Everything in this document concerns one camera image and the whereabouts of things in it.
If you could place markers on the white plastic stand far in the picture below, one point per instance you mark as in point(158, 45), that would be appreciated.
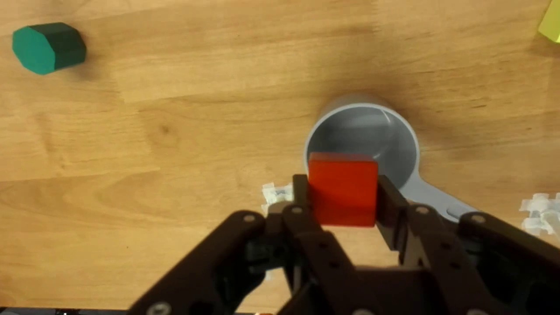
point(275, 194)

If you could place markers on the red wooden cube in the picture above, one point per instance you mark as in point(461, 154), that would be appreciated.
point(344, 189)

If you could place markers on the white plastic stand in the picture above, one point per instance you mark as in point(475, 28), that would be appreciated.
point(275, 194)
point(543, 213)

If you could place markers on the green octagonal wooden block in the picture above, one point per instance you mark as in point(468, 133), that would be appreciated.
point(50, 47)

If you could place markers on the grey measuring cup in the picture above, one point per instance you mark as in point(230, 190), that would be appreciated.
point(377, 131)

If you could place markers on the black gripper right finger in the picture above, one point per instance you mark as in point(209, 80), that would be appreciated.
point(391, 217)

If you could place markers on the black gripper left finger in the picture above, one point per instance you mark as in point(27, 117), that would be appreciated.
point(302, 206)

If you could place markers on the yellow wooden cube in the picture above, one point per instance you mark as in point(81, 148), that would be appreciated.
point(550, 22)

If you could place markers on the white plastic stand near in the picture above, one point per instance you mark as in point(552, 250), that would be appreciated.
point(543, 213)

